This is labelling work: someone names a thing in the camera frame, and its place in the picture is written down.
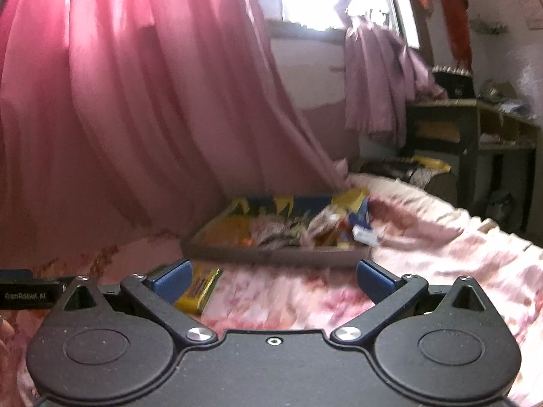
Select black box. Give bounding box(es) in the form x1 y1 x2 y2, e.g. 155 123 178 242
432 68 476 99

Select red white blue wrapper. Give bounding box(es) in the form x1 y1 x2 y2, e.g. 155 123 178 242
339 203 380 247

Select black bag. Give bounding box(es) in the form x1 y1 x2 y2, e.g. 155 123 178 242
365 159 425 185

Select yellow green snack packet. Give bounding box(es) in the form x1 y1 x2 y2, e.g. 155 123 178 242
174 265 223 316

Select wall calendar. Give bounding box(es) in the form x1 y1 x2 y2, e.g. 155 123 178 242
507 0 543 30

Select pink curtain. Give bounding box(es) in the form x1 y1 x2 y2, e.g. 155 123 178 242
0 0 353 272

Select red wall hanging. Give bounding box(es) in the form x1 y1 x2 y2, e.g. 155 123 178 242
439 0 473 71

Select purple curtain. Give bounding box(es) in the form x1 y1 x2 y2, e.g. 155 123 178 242
343 15 446 147

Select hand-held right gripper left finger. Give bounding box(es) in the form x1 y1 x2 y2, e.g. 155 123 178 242
53 258 219 346

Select cardboard tray box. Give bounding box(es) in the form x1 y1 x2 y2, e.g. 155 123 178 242
182 195 379 269

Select window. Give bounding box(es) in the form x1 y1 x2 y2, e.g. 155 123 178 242
244 0 420 49

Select dark wooden desk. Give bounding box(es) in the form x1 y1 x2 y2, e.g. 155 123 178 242
401 97 543 238

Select orange candy wrappers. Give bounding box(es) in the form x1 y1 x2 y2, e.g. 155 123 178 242
314 220 353 249

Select yellow bag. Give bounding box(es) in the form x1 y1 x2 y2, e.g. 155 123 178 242
409 155 451 174

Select small wall shelf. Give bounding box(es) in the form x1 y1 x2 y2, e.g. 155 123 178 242
471 17 510 35

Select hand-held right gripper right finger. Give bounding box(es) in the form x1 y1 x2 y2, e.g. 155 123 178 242
330 259 493 345

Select pink floral blanket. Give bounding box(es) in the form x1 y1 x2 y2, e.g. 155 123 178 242
0 172 543 407

